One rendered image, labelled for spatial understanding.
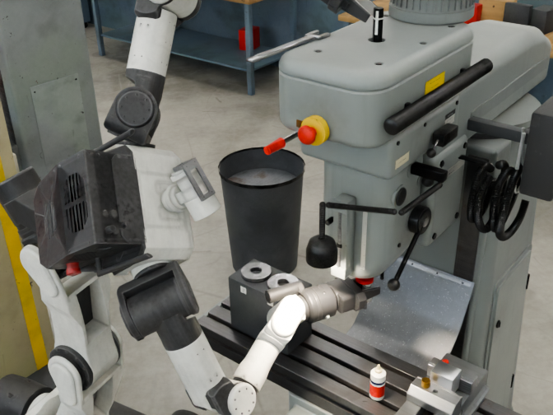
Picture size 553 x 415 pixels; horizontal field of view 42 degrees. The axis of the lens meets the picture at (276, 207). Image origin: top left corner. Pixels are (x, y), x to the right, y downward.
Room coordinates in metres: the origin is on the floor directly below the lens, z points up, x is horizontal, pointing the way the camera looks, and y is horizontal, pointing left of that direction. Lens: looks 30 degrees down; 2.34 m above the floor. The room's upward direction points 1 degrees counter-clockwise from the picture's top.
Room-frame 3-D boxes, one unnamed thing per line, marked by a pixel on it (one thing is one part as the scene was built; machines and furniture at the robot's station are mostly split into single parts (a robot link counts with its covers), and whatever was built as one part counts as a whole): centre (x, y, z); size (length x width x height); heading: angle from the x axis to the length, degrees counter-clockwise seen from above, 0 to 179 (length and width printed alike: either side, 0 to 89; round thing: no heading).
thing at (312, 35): (1.47, -0.03, 1.89); 0.24 x 0.04 x 0.01; 139
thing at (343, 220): (1.43, -0.16, 1.45); 0.04 x 0.04 x 0.21; 52
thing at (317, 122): (1.33, -0.08, 1.76); 0.06 x 0.02 x 0.06; 52
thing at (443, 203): (1.67, -0.35, 1.47); 0.24 x 0.19 x 0.26; 52
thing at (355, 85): (1.53, -0.23, 1.81); 0.47 x 0.26 x 0.16; 142
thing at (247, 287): (1.70, 0.02, 1.04); 0.22 x 0.12 x 0.20; 51
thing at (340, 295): (1.47, -0.14, 1.23); 0.13 x 0.12 x 0.10; 27
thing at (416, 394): (1.32, -0.38, 1.03); 0.12 x 0.06 x 0.04; 51
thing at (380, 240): (1.52, -0.23, 1.47); 0.21 x 0.19 x 0.32; 52
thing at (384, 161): (1.55, -0.25, 1.68); 0.34 x 0.24 x 0.10; 142
